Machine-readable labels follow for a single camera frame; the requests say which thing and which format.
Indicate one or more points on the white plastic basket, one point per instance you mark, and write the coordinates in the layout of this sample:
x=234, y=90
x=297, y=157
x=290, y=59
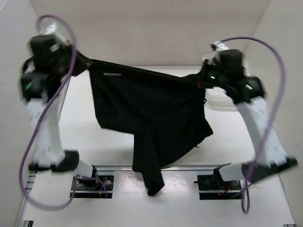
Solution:
x=216, y=97

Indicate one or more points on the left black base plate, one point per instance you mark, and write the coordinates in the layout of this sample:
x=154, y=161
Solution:
x=88, y=189

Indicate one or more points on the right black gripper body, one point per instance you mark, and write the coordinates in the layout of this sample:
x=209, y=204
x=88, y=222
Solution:
x=210, y=76

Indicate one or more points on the black shorts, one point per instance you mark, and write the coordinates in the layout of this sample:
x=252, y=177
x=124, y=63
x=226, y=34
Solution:
x=164, y=113

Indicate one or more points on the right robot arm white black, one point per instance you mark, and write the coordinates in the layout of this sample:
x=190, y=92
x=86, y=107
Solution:
x=224, y=69

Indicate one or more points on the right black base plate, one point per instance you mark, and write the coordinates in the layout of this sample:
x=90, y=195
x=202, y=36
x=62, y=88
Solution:
x=209, y=190

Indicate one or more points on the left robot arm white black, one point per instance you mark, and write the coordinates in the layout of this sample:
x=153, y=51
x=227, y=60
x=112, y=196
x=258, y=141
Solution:
x=44, y=82

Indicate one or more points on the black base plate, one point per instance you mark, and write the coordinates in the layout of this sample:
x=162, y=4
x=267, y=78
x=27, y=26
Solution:
x=88, y=189
x=209, y=190

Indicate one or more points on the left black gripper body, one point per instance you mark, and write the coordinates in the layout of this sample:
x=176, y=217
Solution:
x=62, y=64

